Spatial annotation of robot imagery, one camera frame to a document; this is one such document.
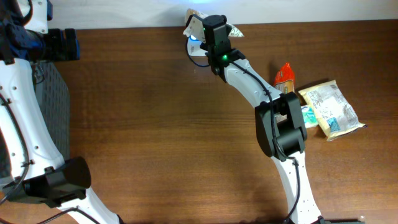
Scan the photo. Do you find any white tube brown cap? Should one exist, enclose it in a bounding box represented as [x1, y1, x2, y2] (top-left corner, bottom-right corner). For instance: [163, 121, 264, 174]
[184, 8, 244, 37]

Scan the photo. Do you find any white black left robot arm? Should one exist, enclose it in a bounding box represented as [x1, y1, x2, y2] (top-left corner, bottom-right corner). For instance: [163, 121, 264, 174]
[1, 0, 122, 223]

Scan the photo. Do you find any orange cracker package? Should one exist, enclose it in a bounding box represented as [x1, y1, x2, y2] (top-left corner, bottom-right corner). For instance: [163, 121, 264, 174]
[273, 62, 295, 94]

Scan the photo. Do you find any white barcode scanner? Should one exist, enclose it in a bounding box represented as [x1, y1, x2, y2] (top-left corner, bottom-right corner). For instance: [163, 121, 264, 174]
[187, 35, 206, 57]

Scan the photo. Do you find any small teal tissue pack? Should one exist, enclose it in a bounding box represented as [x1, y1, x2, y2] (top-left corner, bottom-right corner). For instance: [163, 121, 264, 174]
[301, 105, 318, 129]

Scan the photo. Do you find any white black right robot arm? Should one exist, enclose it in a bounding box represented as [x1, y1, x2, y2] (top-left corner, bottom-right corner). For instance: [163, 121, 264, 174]
[200, 15, 327, 224]

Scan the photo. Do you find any grey plastic mesh basket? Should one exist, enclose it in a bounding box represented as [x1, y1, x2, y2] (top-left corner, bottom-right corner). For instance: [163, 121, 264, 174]
[32, 62, 70, 160]

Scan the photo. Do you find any cream snack bag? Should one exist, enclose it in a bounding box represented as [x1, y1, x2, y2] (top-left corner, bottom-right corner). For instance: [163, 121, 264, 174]
[298, 80, 366, 141]

